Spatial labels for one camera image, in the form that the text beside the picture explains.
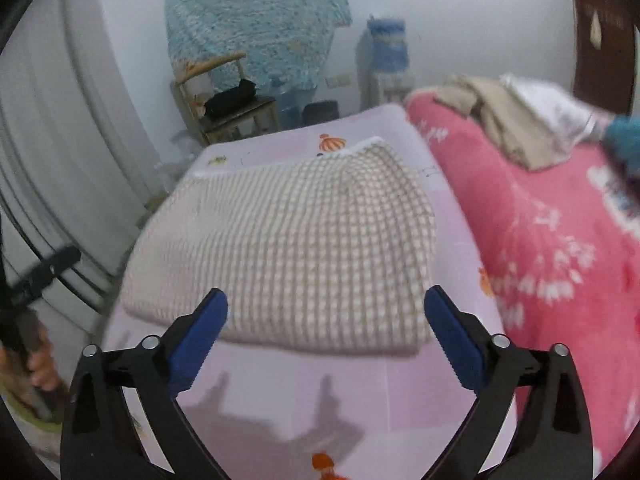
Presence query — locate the pink floral blanket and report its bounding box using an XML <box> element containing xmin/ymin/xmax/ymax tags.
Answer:
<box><xmin>406</xmin><ymin>90</ymin><xmax>639</xmax><ymax>471</ymax></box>

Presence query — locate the pink cartoon bed sheet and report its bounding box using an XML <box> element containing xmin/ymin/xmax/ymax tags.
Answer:
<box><xmin>103</xmin><ymin>104</ymin><xmax>502</xmax><ymax>479</ymax></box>

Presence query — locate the person's left hand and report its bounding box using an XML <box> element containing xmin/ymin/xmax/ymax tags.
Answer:
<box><xmin>1</xmin><ymin>324</ymin><xmax>62</xmax><ymax>404</ymax></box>

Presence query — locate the wooden chair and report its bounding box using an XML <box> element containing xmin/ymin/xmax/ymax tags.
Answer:
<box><xmin>170</xmin><ymin>51</ymin><xmax>281</xmax><ymax>146</ymax></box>

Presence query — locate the blue water bottle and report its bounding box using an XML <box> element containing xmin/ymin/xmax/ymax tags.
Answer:
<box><xmin>367</xmin><ymin>16</ymin><xmax>409</xmax><ymax>74</ymax></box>

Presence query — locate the black trash bin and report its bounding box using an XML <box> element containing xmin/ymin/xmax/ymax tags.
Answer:
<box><xmin>302</xmin><ymin>100</ymin><xmax>340</xmax><ymax>127</ymax></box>

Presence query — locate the wall power socket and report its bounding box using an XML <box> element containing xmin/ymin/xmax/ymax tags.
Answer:
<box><xmin>326</xmin><ymin>74</ymin><xmax>352</xmax><ymax>89</ymax></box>

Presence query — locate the beige garment on bed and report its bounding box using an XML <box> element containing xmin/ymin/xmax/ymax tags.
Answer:
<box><xmin>434</xmin><ymin>75</ymin><xmax>572</xmax><ymax>171</ymax></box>

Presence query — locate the teal floral wall cloth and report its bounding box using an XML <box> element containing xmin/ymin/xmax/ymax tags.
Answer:
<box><xmin>164</xmin><ymin>0</ymin><xmax>352</xmax><ymax>91</ymax></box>

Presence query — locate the teal blue garment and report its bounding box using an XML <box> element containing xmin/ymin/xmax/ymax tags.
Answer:
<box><xmin>601</xmin><ymin>115</ymin><xmax>640</xmax><ymax>179</ymax></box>

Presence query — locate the white garment on bed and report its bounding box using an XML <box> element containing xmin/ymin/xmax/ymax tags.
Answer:
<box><xmin>500</xmin><ymin>74</ymin><xmax>615</xmax><ymax>151</ymax></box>

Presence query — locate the beige white houndstooth coat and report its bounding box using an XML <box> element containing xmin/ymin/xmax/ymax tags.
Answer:
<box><xmin>119</xmin><ymin>137</ymin><xmax>436</xmax><ymax>354</ymax></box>

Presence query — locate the brown wooden door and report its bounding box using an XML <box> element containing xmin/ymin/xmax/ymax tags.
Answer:
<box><xmin>573</xmin><ymin>0</ymin><xmax>637</xmax><ymax>115</ymax></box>

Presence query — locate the white curtain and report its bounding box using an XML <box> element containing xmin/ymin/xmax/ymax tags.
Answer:
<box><xmin>1</xmin><ymin>0</ymin><xmax>156</xmax><ymax>308</ymax></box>

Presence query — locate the white water dispenser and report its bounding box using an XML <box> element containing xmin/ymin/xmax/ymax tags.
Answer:
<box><xmin>358</xmin><ymin>70</ymin><xmax>416</xmax><ymax>110</ymax></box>

